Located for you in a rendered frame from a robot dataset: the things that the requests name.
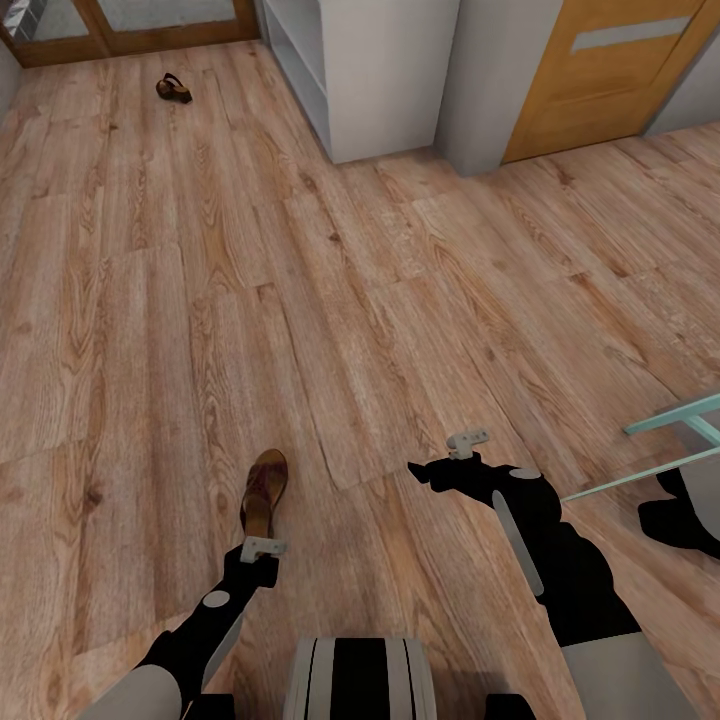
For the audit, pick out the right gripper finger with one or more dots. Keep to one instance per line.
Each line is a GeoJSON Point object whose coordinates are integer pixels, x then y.
{"type": "Point", "coordinates": [420, 472]}

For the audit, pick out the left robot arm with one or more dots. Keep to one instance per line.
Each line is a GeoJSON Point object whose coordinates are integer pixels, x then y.
{"type": "Point", "coordinates": [179, 665]}

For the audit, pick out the standing mirror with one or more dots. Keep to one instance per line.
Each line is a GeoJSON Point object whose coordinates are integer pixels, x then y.
{"type": "Point", "coordinates": [659, 531]}

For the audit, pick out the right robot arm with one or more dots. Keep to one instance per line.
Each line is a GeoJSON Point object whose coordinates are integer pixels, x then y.
{"type": "Point", "coordinates": [615, 669]}

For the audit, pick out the sandal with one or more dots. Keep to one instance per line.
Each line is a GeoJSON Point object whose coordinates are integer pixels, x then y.
{"type": "Point", "coordinates": [167, 90]}
{"type": "Point", "coordinates": [266, 483]}

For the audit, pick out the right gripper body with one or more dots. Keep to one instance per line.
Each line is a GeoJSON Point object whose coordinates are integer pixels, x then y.
{"type": "Point", "coordinates": [448, 474]}

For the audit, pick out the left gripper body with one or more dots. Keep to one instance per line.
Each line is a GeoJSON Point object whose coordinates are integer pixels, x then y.
{"type": "Point", "coordinates": [262, 573]}

